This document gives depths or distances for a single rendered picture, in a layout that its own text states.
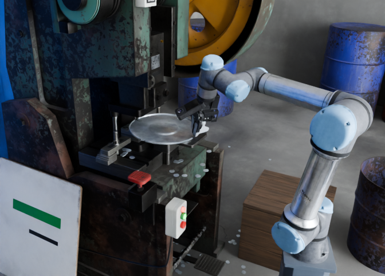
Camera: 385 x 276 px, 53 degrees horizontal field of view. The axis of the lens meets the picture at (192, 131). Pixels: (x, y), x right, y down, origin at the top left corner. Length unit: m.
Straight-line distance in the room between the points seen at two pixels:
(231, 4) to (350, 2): 2.95
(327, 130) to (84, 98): 0.98
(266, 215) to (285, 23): 3.16
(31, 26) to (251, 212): 1.29
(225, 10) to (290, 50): 3.05
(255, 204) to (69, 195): 0.87
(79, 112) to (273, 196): 1.04
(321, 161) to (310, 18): 3.61
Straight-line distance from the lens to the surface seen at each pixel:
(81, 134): 1.69
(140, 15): 1.37
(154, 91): 1.54
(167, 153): 1.61
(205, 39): 1.84
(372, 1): 4.60
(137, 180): 1.32
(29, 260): 2.03
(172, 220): 1.44
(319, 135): 1.12
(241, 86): 1.30
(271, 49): 4.85
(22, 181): 1.90
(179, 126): 1.66
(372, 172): 2.38
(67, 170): 1.71
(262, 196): 2.02
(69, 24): 1.39
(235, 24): 1.74
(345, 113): 1.11
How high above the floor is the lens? 1.45
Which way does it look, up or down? 24 degrees down
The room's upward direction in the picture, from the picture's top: 2 degrees clockwise
